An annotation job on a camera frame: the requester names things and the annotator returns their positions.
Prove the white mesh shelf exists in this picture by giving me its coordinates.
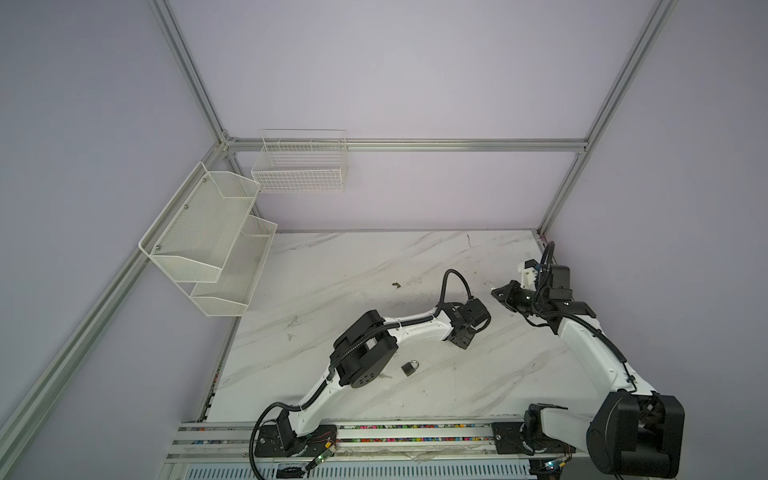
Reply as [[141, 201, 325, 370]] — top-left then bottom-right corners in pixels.
[[191, 215, 277, 317], [138, 163, 260, 283]]

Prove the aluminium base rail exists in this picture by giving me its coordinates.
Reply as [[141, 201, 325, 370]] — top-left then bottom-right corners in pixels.
[[159, 416, 604, 479]]

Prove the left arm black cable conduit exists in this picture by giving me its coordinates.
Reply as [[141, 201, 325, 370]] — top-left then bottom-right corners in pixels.
[[248, 268, 475, 480]]

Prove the upper white mesh shelf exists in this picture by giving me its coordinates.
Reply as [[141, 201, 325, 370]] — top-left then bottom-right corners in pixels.
[[138, 163, 260, 283]]

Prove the white wire basket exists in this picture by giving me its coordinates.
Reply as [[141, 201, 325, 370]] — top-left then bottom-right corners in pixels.
[[251, 129, 348, 194]]

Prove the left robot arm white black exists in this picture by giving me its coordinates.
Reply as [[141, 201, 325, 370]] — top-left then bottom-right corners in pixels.
[[249, 296, 491, 456]]

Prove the black padlock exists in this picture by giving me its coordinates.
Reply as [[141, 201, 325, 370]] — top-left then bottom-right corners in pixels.
[[401, 360, 419, 377]]

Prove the aluminium frame profile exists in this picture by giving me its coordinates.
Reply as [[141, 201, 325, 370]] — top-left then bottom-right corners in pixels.
[[1, 1, 676, 464]]

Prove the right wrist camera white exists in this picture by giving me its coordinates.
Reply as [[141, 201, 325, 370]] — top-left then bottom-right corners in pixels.
[[518, 259, 540, 290]]

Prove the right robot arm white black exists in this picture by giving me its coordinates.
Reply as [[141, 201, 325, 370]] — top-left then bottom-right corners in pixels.
[[491, 281, 685, 479]]

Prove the lower white mesh shelf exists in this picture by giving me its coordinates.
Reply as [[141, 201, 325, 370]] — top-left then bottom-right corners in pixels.
[[191, 215, 277, 317]]

